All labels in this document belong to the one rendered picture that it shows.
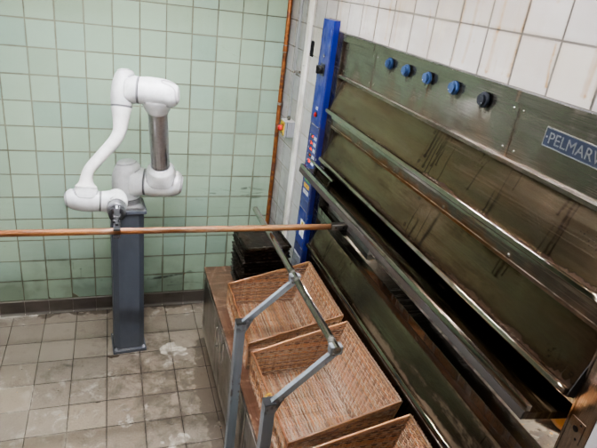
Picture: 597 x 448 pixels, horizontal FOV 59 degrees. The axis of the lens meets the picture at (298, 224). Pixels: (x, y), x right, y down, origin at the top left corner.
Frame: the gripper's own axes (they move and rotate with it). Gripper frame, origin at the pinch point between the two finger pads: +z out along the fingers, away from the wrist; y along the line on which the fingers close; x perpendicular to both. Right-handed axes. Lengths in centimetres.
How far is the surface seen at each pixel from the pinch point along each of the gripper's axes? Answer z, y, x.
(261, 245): -37, 30, -79
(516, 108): 100, -86, -110
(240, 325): 44, 25, -49
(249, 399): 50, 61, -55
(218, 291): -41, 62, -57
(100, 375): -44, 120, 11
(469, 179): 89, -60, -108
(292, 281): 43, 4, -70
